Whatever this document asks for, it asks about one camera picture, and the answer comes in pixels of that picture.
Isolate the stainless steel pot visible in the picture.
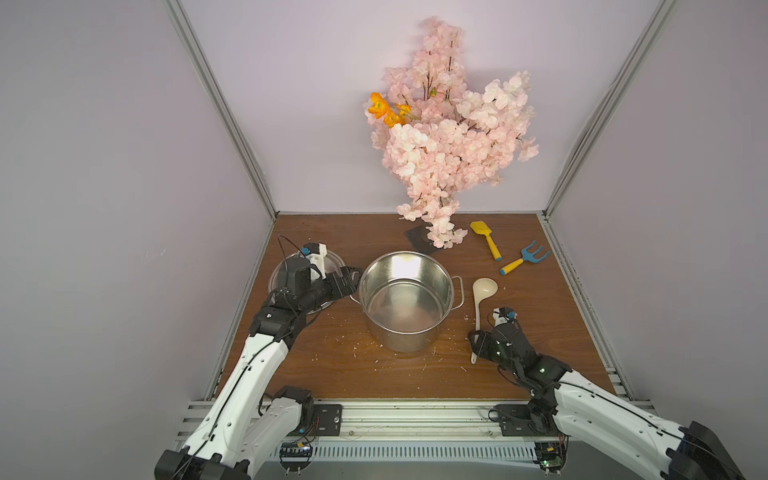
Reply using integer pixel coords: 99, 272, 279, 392
352, 251, 465, 354

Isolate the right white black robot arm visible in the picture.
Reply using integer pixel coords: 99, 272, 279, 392
468, 321, 744, 479

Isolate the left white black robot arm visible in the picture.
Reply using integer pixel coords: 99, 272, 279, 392
154, 257, 362, 479

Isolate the dark flower stand base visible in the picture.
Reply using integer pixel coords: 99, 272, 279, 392
404, 224, 440, 255

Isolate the blue yellow toy rake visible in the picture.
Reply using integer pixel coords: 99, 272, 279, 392
499, 241, 551, 276

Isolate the right small circuit board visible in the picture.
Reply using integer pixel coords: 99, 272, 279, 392
534, 441, 567, 476

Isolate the small circuit board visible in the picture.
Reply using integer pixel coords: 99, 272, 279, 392
278, 441, 314, 475
534, 441, 567, 476

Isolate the yellow toy shovel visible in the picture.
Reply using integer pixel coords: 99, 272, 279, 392
470, 221, 502, 261

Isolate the left small circuit board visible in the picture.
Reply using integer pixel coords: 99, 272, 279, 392
278, 441, 314, 475

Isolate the orange artificial flower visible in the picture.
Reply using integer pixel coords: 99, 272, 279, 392
366, 92, 415, 128

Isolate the pink cherry blossom branch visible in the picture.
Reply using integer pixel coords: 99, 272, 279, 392
365, 17, 539, 249

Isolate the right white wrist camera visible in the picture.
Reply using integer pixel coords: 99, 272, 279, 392
491, 307, 517, 327

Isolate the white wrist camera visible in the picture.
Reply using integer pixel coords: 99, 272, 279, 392
491, 307, 517, 327
300, 242, 327, 281

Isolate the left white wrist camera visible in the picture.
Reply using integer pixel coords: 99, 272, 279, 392
300, 242, 327, 281

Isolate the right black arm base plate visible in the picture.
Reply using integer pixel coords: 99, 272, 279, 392
489, 401, 560, 437

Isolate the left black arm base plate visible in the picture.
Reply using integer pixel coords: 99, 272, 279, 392
288, 403, 343, 438

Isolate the aluminium mounting rail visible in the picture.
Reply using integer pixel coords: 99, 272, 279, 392
173, 398, 661, 464

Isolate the left corner metal frame strip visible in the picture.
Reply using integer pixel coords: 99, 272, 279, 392
163, 0, 279, 222

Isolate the corner metal frame strip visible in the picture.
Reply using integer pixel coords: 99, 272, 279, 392
542, 0, 677, 218
163, 0, 279, 222

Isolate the right corner metal frame strip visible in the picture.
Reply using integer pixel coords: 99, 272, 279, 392
542, 0, 677, 218

